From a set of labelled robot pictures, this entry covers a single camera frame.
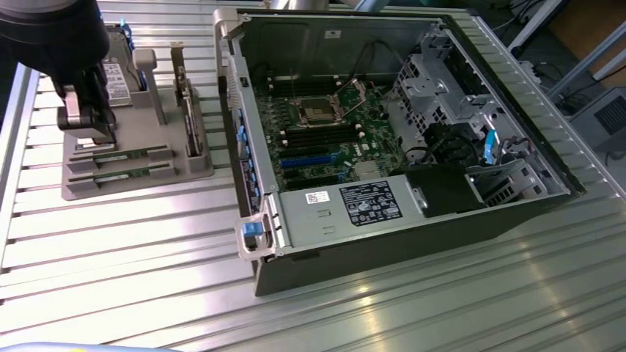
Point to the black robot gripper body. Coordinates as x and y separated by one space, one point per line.
54 33

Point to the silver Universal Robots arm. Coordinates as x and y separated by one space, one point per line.
298 3

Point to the green RAM stick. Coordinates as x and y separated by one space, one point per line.
130 174
127 154

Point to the black RAM slot bank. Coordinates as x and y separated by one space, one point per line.
318 135
304 86

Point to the hard disk with blue carrier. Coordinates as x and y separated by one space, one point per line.
118 80

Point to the grey parts rack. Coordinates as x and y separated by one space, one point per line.
137 183

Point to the open CPU socket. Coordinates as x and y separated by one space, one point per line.
321 108

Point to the blue case release latch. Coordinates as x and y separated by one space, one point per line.
250 230

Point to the blue expansion slot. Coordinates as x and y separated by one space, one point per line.
308 161

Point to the black expansion slot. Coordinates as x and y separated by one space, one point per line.
313 179

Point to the green motherboard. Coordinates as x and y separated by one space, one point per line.
338 161

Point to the silver chipset heat sink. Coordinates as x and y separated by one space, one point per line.
368 168

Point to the grey power supply with label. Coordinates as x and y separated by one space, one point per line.
342 216

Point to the light blue rounded object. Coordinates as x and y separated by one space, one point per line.
45 347

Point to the silver metal disk bay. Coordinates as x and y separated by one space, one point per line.
430 91

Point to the black open PC case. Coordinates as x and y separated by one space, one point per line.
392 256

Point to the black plastic fan shroud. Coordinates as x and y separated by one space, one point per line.
440 190

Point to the silver perforated drive cage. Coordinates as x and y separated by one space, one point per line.
509 181

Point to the grey desktop computer tower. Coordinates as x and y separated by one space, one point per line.
601 117

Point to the graphics card with metal bracket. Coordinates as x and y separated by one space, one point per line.
192 121

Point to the white desk frame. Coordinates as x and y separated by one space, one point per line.
539 22

